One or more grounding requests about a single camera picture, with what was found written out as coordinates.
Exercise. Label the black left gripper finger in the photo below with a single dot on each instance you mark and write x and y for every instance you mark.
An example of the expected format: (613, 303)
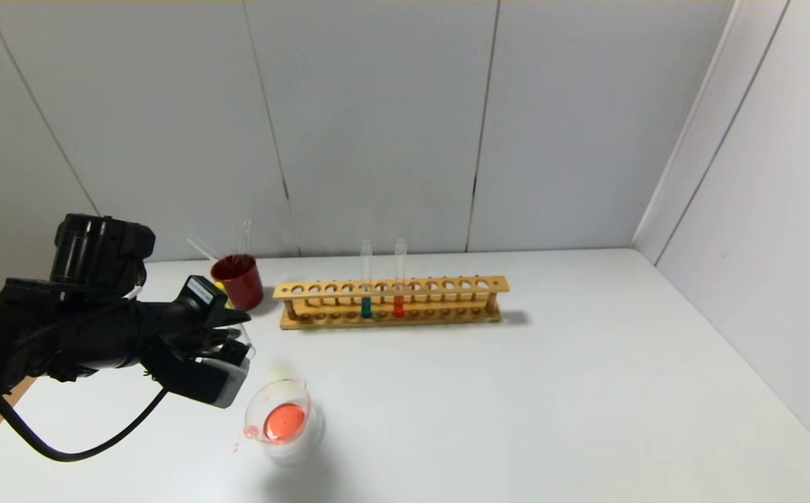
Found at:
(232, 317)

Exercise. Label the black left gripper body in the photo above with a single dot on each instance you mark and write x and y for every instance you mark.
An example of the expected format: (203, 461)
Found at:
(200, 296)

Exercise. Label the yellow pigment glass test tube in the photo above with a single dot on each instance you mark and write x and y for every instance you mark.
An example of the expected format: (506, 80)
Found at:
(246, 342)

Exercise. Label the red pigment glass test tube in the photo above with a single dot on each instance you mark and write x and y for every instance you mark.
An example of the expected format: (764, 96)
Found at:
(244, 237)
(399, 306)

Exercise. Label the blue pigment glass test tube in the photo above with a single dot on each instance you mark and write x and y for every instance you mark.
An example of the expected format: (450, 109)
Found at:
(366, 307)

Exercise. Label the wooden test tube rack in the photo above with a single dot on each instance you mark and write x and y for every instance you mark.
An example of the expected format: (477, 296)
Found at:
(432, 286)

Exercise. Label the dark red plastic cup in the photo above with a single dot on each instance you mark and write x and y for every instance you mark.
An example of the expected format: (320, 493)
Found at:
(242, 283)

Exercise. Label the clear glass stirring rod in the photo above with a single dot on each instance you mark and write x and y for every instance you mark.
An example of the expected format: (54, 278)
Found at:
(202, 248)

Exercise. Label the clear glass dish with spout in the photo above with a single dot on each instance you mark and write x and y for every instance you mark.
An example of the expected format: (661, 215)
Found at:
(284, 419)

